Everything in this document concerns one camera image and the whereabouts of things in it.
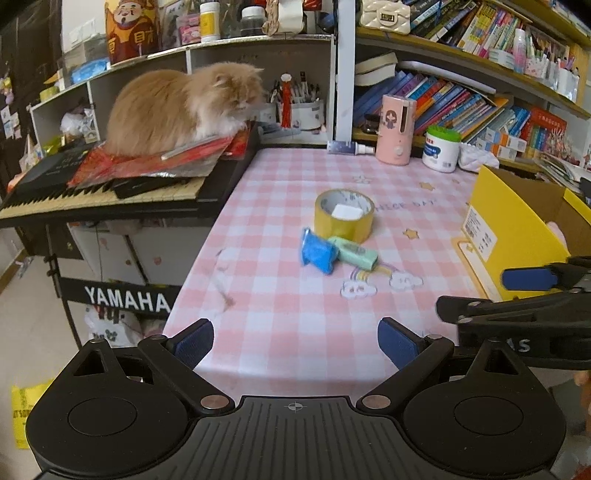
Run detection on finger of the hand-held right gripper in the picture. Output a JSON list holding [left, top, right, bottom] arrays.
[[501, 256, 591, 292], [436, 288, 591, 324]]

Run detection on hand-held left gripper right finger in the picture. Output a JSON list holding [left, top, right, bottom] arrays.
[[356, 318, 550, 414]]

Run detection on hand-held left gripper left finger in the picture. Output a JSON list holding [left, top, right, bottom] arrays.
[[55, 318, 236, 415]]

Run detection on yellow cardboard box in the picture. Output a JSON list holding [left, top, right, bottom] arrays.
[[455, 165, 591, 303]]

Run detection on white printed bag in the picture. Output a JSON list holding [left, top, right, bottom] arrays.
[[83, 305, 168, 348]]

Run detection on black keyboard stand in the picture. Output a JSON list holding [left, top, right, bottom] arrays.
[[44, 224, 183, 352]]

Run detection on pink checked tablecloth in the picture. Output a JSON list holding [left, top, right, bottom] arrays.
[[161, 148, 573, 407]]

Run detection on white cabinet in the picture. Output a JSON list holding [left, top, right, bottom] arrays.
[[69, 222, 214, 288]]

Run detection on small mint green case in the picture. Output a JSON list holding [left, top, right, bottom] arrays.
[[328, 236, 379, 272]]

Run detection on stack of papers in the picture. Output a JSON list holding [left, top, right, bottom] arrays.
[[536, 152, 591, 186]]

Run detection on blue packet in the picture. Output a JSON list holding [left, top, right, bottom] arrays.
[[300, 227, 340, 276]]

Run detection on white tissue pack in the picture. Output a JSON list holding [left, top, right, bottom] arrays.
[[457, 143, 500, 174]]

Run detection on colourful flower bundle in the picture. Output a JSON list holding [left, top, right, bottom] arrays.
[[545, 124, 588, 163]]

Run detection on yellow tape roll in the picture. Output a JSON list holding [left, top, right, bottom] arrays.
[[315, 188, 375, 244]]

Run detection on red boxed book set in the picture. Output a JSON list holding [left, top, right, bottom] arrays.
[[522, 107, 568, 158]]

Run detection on white jar green lid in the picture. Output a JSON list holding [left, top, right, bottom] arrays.
[[422, 126, 462, 174]]

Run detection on black electronic keyboard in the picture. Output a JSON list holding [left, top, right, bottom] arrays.
[[0, 124, 262, 229]]

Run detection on yellow plastic bag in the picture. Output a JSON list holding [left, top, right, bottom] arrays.
[[10, 381, 56, 450]]

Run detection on pink dispenser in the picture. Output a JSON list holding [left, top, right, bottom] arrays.
[[375, 95, 417, 166]]

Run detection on row of leaning blue books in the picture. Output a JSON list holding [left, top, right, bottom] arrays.
[[353, 69, 532, 148]]

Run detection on red foil packaging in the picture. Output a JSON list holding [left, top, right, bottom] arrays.
[[67, 131, 252, 188]]

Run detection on pen holder with markers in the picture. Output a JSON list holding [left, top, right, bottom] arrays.
[[524, 41, 556, 80]]

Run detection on white paper sheets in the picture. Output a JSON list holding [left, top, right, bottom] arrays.
[[397, 60, 497, 99]]

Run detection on pink pastel bottle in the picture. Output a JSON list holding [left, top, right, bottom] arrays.
[[513, 28, 527, 73]]

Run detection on orange fluffy cat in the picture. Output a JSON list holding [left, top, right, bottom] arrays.
[[105, 62, 265, 157]]

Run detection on white round pen holder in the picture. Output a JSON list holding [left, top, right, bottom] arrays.
[[277, 102, 325, 132]]

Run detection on wooden bookshelf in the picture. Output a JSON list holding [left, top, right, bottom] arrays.
[[335, 0, 591, 168]]

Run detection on clear plastic bag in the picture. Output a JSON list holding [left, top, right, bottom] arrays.
[[60, 106, 100, 144]]

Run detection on thick lying books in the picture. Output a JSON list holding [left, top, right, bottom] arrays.
[[355, 52, 399, 86]]

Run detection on row of thin colourful books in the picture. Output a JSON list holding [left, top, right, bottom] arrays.
[[409, 0, 527, 58]]

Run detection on white cubby shelf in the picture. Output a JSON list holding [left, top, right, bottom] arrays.
[[28, 34, 335, 147]]

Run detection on cream quilted bag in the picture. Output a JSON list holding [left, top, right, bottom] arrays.
[[360, 0, 411, 35]]

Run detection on small pink box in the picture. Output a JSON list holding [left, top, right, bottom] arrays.
[[178, 14, 202, 45]]

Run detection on fortune god figure box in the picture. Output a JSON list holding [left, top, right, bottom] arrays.
[[105, 0, 162, 65]]

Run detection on white bottle yellow label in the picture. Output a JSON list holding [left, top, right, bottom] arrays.
[[199, 1, 221, 43]]

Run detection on dark glass jar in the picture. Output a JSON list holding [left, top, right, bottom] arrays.
[[240, 6, 267, 38]]

